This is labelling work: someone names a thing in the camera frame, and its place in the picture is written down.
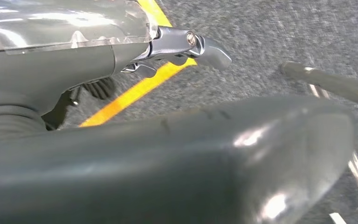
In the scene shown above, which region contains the stainless steel workbench table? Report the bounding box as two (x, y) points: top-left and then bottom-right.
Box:
(279, 61), (358, 224)

